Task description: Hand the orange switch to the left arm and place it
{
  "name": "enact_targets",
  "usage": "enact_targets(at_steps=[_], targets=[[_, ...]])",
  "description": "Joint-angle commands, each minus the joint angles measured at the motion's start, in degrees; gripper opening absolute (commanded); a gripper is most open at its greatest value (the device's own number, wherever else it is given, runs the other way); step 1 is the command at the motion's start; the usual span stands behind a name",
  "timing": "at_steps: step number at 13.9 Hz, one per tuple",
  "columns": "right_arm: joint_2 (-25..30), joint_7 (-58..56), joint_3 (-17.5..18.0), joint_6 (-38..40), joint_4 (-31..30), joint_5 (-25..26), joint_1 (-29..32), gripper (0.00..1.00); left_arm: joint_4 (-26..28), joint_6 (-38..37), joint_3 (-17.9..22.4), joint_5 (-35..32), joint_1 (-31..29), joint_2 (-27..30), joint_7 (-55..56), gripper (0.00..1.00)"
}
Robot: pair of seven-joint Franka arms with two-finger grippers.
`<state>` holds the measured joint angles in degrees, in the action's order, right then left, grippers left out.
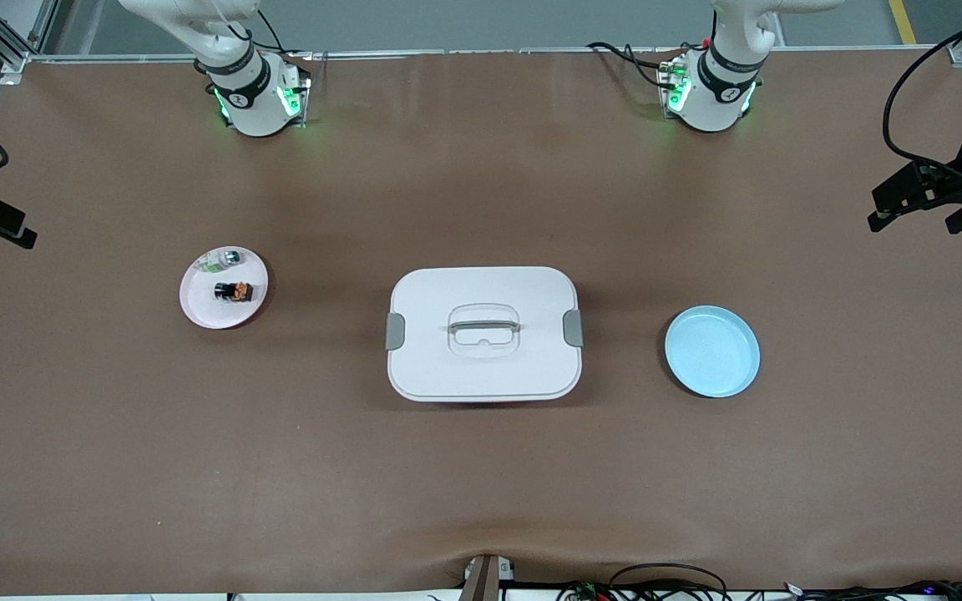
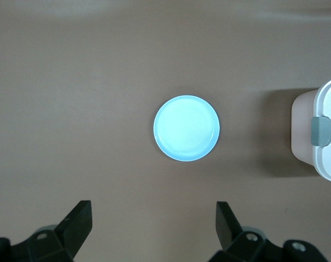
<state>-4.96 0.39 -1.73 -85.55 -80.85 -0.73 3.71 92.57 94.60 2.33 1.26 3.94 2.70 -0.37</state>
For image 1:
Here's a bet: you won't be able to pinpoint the white lidded box grey latches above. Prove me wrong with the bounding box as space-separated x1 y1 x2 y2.
385 266 584 403

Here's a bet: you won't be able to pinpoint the pink round plate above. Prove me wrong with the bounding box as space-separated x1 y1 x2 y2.
179 246 270 330

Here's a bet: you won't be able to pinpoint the light blue round plate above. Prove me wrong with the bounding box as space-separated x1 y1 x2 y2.
665 305 762 399

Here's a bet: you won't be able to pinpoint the brown table cover sheet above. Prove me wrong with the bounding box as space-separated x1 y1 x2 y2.
0 48 962 598

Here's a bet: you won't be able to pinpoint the aluminium frame strut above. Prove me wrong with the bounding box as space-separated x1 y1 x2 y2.
0 0 60 74

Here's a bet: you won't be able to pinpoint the black right arm base cable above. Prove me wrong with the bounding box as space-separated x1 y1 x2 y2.
251 7 315 59

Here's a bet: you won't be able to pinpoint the black arm base cable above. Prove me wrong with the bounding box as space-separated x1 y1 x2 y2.
251 7 315 59
586 40 686 88

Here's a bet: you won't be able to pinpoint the black left arm base cable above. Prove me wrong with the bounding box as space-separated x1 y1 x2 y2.
586 40 686 88

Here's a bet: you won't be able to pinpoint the black cable bundle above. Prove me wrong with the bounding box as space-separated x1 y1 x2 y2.
782 578 962 601

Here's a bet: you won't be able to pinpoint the silver table edge rail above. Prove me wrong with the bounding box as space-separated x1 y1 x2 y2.
26 46 962 66

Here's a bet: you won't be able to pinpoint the looped black cable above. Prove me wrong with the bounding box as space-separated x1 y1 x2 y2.
609 563 730 601

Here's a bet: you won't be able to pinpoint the coloured wire bundle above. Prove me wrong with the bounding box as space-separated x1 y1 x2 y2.
554 582 615 601

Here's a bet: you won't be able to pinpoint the aluminium camera mount profile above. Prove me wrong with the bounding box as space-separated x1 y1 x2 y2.
460 553 517 601

